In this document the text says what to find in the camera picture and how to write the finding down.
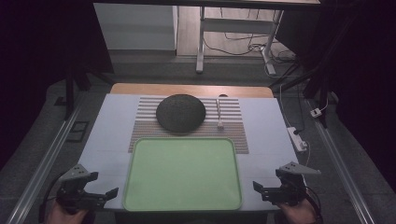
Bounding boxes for white power strip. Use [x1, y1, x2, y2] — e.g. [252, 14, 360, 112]
[286, 126, 308, 153]

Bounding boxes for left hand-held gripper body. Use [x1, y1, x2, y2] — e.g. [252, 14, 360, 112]
[56, 163, 108, 216]

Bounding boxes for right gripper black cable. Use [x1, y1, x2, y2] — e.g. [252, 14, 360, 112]
[304, 186, 324, 224]

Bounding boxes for black cable on floor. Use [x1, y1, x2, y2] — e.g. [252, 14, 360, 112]
[204, 7, 297, 63]

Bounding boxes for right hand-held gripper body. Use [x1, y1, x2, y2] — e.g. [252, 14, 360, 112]
[261, 161, 322, 207]

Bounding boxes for person's left hand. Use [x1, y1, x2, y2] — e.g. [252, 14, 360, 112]
[46, 200, 89, 224]

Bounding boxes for black floor socket plate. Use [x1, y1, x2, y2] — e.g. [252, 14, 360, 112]
[65, 120, 91, 144]

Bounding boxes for dark round plate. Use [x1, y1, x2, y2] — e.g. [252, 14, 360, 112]
[155, 93, 206, 133]

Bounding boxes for black stand legs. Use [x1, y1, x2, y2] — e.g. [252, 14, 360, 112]
[270, 12, 359, 129]
[63, 60, 115, 121]

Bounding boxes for aluminium rail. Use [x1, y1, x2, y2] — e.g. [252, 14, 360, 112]
[6, 102, 82, 224]
[306, 99, 376, 224]

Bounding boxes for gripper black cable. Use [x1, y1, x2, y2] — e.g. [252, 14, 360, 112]
[37, 173, 67, 224]
[304, 186, 324, 224]

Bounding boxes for white spoon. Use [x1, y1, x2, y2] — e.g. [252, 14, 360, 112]
[216, 98, 225, 131]

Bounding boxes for white table cover sheet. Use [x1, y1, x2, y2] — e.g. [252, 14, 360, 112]
[75, 93, 307, 213]

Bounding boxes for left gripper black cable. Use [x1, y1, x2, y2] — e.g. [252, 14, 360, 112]
[37, 173, 67, 224]

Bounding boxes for green plastic tray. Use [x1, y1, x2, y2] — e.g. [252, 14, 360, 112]
[122, 136, 244, 213]

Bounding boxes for white power strip cable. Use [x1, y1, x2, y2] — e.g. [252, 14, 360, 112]
[278, 83, 312, 167]

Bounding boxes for person's right hand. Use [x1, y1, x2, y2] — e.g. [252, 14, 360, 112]
[277, 199, 318, 224]

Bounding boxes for striped woven placemat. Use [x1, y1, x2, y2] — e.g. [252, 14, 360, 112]
[127, 96, 250, 155]

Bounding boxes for white cabinet panel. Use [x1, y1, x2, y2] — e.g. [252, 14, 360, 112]
[92, 3, 179, 52]

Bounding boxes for white metal desk frame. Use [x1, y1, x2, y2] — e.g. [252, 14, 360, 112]
[195, 6, 285, 76]

